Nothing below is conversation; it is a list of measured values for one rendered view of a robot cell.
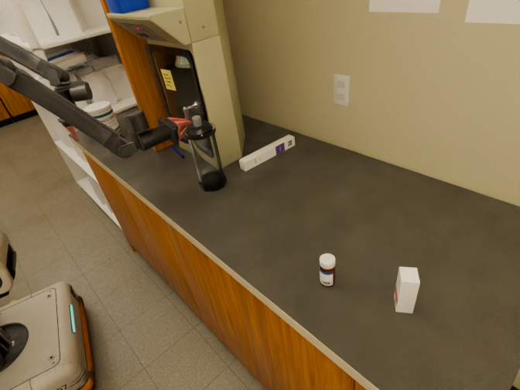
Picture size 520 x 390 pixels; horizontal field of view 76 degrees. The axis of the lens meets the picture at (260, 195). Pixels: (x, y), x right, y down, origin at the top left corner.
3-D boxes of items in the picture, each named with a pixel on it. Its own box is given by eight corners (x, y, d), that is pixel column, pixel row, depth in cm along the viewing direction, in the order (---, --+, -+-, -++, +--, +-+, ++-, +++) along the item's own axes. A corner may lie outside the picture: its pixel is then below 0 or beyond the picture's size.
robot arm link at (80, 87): (57, 73, 129) (46, 70, 121) (87, 69, 130) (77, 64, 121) (66, 105, 131) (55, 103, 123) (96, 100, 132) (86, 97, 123)
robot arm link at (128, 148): (121, 150, 116) (121, 157, 109) (106, 118, 110) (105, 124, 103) (155, 139, 119) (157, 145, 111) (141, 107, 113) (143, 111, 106)
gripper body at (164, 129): (162, 116, 119) (142, 124, 115) (177, 127, 113) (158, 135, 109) (165, 131, 123) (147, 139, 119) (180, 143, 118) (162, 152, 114)
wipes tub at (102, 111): (114, 124, 185) (104, 98, 176) (124, 130, 177) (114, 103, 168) (92, 134, 179) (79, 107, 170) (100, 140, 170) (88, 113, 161)
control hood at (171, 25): (145, 36, 125) (135, 6, 120) (192, 43, 105) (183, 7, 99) (116, 44, 120) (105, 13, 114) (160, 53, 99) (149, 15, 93)
